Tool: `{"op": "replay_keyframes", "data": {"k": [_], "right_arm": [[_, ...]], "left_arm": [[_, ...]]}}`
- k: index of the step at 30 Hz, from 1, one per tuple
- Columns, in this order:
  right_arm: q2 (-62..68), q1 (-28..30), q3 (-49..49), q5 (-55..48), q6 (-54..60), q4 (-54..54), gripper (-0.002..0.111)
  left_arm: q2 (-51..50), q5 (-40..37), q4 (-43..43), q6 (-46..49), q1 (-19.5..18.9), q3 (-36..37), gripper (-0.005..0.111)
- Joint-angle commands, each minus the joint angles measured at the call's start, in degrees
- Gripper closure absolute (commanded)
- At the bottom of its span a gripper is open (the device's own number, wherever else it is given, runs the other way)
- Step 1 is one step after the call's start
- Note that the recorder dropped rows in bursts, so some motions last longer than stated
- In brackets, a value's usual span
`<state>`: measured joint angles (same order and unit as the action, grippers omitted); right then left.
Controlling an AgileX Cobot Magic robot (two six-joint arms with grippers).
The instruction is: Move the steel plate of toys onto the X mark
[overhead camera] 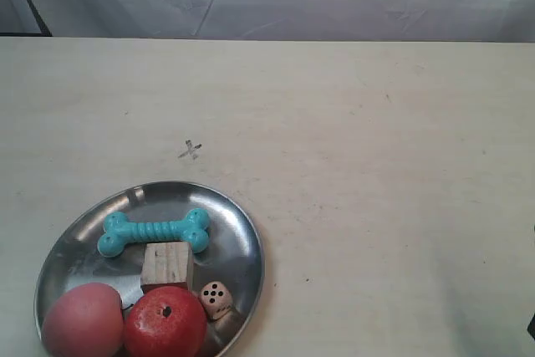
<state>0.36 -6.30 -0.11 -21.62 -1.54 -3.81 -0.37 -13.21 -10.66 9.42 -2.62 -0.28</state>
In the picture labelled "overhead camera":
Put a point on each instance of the large round metal plate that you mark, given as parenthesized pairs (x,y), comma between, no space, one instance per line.
(233,257)

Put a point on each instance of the small wooden block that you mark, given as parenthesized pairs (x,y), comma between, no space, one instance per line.
(167,264)

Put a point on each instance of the wooden die black dots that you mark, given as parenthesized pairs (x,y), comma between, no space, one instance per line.
(216,299)

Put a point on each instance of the turquoise rubber bone toy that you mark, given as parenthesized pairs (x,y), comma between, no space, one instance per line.
(119,232)

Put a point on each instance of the red toy apple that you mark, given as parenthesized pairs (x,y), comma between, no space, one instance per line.
(166,321)

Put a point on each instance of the pink toy peach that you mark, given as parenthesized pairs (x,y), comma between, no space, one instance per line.
(85,321)

